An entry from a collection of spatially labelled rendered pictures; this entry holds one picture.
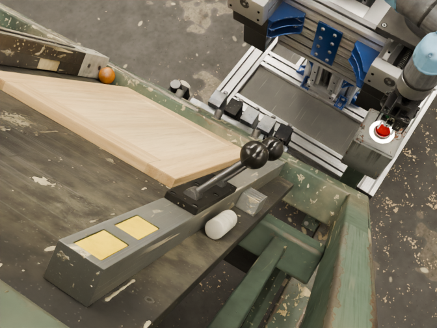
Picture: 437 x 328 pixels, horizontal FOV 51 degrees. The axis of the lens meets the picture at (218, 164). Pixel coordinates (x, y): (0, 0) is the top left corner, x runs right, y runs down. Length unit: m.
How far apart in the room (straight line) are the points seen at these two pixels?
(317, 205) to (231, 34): 1.54
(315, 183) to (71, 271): 0.96
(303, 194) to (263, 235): 0.34
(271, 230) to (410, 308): 1.33
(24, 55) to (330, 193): 0.85
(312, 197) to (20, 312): 1.12
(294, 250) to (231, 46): 1.77
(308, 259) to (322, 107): 1.30
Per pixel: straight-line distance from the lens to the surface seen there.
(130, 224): 0.50
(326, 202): 1.31
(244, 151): 0.60
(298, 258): 0.99
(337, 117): 2.19
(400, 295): 2.24
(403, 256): 2.27
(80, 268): 0.42
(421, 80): 1.04
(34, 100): 0.92
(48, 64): 1.28
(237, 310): 0.65
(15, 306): 0.24
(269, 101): 2.18
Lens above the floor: 2.10
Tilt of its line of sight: 68 degrees down
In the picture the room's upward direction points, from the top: 5 degrees counter-clockwise
